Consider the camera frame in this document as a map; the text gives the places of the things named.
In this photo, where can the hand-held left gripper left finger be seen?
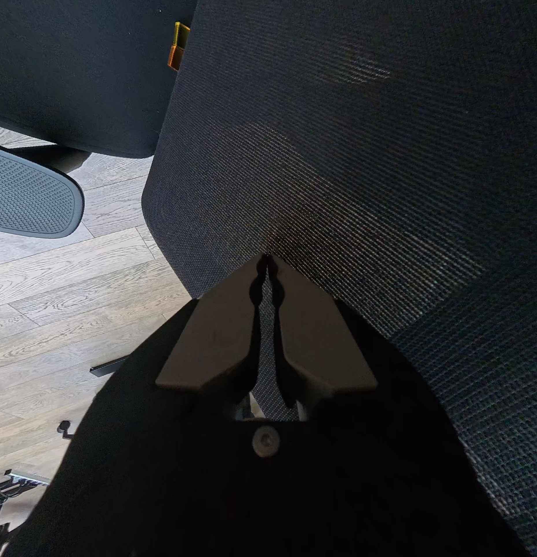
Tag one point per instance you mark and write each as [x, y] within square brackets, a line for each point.
[216, 339]

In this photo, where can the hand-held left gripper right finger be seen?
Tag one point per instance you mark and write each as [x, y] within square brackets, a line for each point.
[320, 343]

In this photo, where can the black metal bar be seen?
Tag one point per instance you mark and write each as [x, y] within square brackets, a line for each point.
[107, 367]

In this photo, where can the textured black chair armrest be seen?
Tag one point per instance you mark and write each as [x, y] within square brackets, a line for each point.
[29, 196]

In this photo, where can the orange transparent cube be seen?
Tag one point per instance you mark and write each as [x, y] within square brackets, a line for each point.
[176, 58]

